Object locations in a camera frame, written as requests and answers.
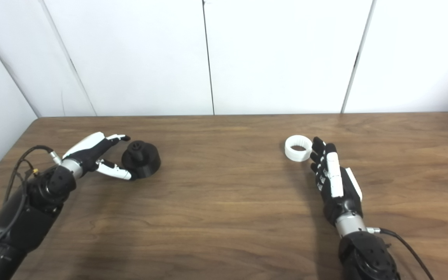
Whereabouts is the black and white left hand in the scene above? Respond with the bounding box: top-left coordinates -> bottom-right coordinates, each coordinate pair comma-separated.
61,132 -> 137,181

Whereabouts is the black and white right hand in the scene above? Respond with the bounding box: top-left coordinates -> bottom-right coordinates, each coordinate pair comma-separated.
310,136 -> 364,227

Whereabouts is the round black plastic part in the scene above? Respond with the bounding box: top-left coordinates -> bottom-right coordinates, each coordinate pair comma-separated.
121,140 -> 161,179

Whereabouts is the white toothed plastic ring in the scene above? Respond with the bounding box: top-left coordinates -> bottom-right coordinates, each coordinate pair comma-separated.
285,135 -> 313,162

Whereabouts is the thin wire with yellow plug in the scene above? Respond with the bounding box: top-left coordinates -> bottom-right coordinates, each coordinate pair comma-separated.
14,157 -> 41,183

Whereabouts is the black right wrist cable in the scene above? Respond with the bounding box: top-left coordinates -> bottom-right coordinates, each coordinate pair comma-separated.
367,227 -> 436,280

